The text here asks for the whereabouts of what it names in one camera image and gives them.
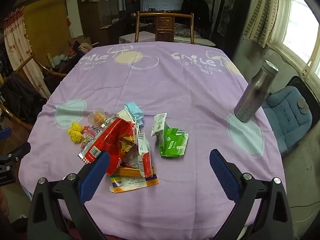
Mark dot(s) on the dark cloth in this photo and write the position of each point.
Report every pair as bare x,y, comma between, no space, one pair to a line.
195,7

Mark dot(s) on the red snack wrapper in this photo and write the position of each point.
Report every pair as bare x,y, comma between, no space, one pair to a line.
112,140

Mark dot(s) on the floral blanket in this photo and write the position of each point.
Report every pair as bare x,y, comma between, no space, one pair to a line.
185,31

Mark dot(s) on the white green bottle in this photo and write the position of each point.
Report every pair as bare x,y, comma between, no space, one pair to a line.
51,60

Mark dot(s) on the pink clear candy wrapper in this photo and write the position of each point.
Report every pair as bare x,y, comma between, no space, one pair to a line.
88,135

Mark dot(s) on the blue seat cushion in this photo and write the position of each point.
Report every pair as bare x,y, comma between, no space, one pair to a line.
287,115

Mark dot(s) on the white floral curtain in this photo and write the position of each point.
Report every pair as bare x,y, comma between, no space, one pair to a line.
17,42

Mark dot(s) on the blue face mask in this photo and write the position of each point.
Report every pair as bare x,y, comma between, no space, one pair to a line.
133,110

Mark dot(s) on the dark jacket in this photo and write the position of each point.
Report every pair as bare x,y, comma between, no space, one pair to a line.
20,92

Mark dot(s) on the clear plastic cup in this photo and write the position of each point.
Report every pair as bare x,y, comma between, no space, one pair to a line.
97,116

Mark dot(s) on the steel bottle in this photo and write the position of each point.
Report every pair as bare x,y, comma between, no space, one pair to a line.
252,97

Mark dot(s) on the green milk carton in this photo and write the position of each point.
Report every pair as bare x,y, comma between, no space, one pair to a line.
172,142

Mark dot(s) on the purple printed tablecloth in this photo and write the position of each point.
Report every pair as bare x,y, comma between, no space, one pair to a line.
175,92

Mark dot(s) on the window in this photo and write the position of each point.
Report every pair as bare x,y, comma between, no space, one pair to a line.
297,30

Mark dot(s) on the white cloth side table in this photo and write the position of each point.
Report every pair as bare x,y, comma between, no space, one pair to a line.
140,37

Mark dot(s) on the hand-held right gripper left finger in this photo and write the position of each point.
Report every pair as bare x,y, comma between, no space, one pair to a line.
95,172

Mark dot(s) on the black chair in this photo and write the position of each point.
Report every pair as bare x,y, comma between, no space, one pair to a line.
310,92

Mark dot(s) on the orange yellow packet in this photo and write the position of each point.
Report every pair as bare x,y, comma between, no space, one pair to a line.
135,182

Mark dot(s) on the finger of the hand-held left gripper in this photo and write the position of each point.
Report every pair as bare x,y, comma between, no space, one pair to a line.
17,152
5,133

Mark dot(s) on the dark framed picture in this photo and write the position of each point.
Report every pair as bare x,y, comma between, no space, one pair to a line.
227,12

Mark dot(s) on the wooden armchair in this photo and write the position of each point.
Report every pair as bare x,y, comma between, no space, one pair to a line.
53,73

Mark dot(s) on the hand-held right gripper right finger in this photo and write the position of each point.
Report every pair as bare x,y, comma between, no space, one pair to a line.
222,172

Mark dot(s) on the white red barcode wrapper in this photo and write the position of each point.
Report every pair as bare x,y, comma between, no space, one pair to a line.
145,158

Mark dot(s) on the carved wooden chair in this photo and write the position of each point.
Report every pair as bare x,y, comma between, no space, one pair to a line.
163,26

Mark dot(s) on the checked curtain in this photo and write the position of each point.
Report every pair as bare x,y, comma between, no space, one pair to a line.
265,12

